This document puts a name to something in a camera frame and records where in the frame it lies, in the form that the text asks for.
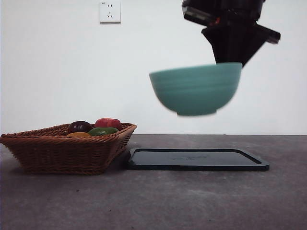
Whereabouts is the teal ribbed bowl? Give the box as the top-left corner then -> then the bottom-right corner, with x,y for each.
148,62 -> 243,117

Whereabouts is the green fruit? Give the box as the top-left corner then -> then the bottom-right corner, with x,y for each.
87,126 -> 120,137

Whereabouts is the brown kiwi fruit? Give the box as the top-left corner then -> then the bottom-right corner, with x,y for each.
66,132 -> 92,138

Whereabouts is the dark purple fruit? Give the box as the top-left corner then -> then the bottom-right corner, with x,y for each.
68,120 -> 93,134

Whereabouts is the brown wicker basket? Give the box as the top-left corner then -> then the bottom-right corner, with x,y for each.
0,122 -> 138,175

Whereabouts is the black rectangular tray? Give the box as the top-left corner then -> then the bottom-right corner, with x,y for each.
126,148 -> 270,172

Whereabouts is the white wall socket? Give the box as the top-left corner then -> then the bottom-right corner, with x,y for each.
100,1 -> 121,24

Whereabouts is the red fruit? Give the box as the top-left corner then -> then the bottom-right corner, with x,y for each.
94,117 -> 122,131

